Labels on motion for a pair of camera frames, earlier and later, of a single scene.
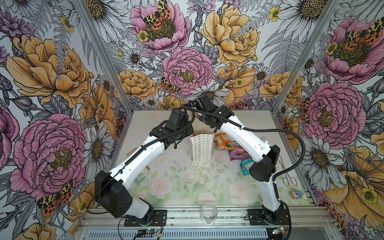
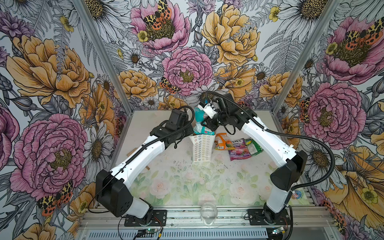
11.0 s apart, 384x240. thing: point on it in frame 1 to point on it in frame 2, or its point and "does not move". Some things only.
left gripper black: (189, 132) does not move
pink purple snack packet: (239, 153) does not move
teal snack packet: (245, 164) to (198, 127)
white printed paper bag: (201, 145) does not move
